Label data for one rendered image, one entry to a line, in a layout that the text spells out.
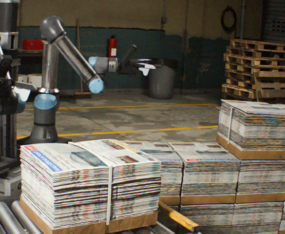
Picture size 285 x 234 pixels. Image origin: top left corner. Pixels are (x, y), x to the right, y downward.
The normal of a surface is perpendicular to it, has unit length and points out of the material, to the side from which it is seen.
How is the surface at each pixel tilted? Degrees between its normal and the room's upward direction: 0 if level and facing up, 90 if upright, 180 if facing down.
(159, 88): 91
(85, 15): 90
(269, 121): 90
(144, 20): 90
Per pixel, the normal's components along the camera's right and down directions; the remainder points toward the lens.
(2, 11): -0.37, 0.15
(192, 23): 0.50, 0.20
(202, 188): 0.18, 0.20
